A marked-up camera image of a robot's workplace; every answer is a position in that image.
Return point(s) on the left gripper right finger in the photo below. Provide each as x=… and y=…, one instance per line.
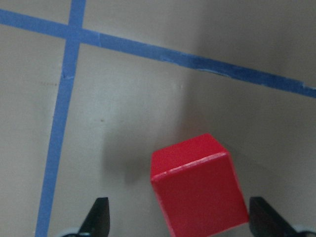
x=264, y=221

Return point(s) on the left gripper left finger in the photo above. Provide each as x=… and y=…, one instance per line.
x=97, y=222

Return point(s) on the red wooden block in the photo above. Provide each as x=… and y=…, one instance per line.
x=197, y=189

